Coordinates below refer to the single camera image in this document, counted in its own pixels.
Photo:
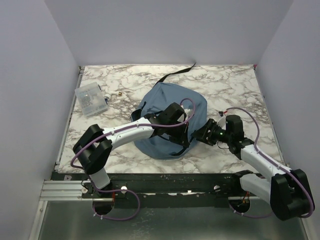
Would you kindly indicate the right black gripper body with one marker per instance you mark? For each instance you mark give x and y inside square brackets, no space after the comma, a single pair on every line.
[217,134]

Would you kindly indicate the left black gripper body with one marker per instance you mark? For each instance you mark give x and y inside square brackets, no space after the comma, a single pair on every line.
[177,133]

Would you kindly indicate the blue student backpack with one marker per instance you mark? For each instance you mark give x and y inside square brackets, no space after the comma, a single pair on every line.
[159,98]

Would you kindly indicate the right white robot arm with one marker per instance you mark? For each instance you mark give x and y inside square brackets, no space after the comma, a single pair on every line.
[287,191]

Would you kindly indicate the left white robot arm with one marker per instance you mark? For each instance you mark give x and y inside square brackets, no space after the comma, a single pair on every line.
[93,149]

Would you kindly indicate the white plastic fitting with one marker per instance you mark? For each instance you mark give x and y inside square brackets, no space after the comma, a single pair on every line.
[108,95]

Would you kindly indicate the clear plastic storage box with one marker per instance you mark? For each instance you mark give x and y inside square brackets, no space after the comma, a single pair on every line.
[91,99]

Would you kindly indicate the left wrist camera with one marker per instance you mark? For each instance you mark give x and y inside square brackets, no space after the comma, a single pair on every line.
[188,112]

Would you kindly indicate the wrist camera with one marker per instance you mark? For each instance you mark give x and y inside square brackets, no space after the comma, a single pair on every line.
[188,112]
[221,121]

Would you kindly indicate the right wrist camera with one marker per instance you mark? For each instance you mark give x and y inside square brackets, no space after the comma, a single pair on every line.
[221,121]

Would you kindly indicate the aluminium mounting rail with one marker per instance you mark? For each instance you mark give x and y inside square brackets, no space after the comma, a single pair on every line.
[218,185]

